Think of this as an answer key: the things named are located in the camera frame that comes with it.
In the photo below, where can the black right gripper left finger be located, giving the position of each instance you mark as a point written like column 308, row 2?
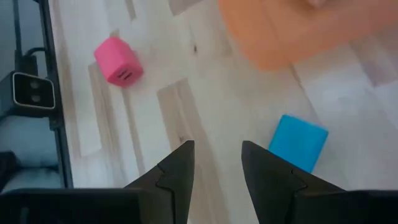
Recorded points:
column 180, row 183

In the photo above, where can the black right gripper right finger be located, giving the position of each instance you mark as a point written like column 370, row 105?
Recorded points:
column 280, row 196

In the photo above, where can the blue cube block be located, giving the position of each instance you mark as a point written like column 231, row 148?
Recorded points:
column 298, row 140

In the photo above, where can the pink wall charger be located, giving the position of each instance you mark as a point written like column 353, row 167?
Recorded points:
column 116, row 60

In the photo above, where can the black silver-rimmed camera box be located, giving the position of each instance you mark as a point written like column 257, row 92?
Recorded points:
column 31, row 90

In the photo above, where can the black aluminium table frame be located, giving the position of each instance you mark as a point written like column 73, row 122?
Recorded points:
column 50, row 56

